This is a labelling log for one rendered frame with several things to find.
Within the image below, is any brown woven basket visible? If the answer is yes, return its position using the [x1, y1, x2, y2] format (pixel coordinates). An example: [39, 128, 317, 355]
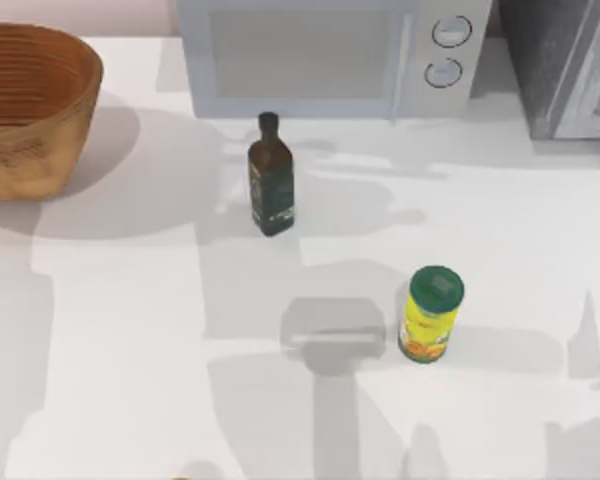
[0, 23, 105, 202]

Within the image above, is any grey cabinet with dark inside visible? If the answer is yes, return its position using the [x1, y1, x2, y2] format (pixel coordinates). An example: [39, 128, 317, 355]
[498, 0, 600, 141]

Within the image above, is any dark green glass bottle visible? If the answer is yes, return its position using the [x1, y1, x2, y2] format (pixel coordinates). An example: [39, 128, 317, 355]
[247, 111, 296, 238]

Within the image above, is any microwave knob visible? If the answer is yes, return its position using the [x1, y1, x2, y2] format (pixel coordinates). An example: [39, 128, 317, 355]
[423, 56, 464, 90]
[431, 14, 474, 49]

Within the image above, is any pale microwave oven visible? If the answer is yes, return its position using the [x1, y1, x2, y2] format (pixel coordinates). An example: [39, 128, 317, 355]
[175, 0, 495, 121]

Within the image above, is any yellow can with green lid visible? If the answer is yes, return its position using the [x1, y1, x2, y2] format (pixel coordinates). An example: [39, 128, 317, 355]
[397, 265, 466, 365]

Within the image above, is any microwave door handle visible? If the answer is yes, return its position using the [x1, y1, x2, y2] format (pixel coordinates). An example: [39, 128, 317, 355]
[390, 13, 413, 124]

